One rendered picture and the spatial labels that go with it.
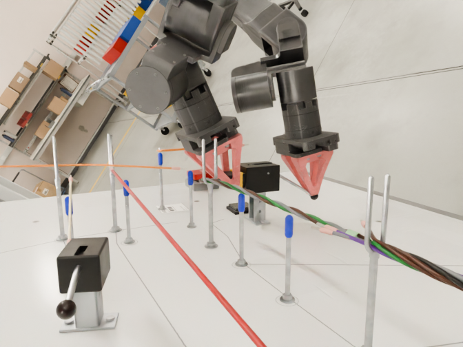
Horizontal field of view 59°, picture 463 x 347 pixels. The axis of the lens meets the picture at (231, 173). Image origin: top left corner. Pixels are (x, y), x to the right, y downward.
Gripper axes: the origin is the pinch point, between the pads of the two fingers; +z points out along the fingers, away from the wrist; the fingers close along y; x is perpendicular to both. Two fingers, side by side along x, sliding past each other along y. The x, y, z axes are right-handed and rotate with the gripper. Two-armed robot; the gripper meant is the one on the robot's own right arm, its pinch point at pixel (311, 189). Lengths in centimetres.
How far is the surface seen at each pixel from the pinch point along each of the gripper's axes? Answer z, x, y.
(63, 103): -21, -35, -774
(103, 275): -6.7, -34.0, 22.3
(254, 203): -1.1, -10.9, 1.2
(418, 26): -25, 166, -135
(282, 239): 2.3, -11.1, 9.0
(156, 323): -1.1, -30.9, 23.0
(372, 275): -4.9, -16.1, 33.9
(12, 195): -1, -52, -62
